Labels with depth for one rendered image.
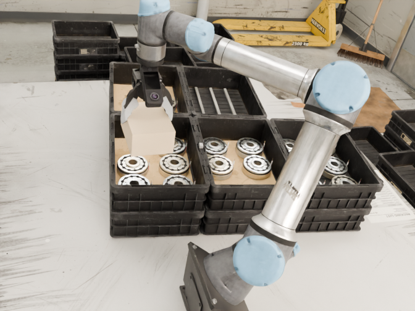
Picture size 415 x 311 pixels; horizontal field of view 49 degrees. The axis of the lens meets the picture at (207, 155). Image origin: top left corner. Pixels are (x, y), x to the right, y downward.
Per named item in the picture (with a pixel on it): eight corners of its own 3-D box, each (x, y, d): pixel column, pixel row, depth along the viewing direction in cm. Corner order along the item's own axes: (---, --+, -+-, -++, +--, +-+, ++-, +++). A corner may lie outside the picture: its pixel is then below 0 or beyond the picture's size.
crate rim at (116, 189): (210, 193, 140) (211, 187, 138) (110, 194, 133) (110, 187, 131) (191, 120, 170) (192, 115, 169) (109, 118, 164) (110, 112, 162)
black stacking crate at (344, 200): (372, 211, 159) (385, 187, 152) (293, 213, 152) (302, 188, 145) (329, 144, 189) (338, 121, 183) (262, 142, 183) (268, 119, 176)
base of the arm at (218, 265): (246, 311, 123) (275, 290, 121) (215, 296, 113) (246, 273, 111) (226, 266, 133) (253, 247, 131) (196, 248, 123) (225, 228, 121)
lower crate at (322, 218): (361, 234, 166) (373, 210, 158) (285, 236, 159) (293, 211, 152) (322, 164, 196) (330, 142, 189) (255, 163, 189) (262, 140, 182)
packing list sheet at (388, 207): (421, 218, 178) (422, 217, 177) (373, 226, 170) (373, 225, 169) (372, 165, 201) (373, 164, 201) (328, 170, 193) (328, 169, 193)
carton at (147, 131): (173, 153, 130) (175, 131, 125) (131, 157, 126) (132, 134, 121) (159, 121, 141) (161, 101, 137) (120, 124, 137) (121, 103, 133)
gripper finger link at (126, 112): (119, 115, 132) (138, 91, 129) (123, 126, 128) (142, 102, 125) (110, 110, 130) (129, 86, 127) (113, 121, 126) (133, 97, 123)
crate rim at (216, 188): (301, 192, 146) (302, 187, 145) (210, 193, 140) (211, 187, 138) (267, 123, 177) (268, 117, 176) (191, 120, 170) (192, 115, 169)
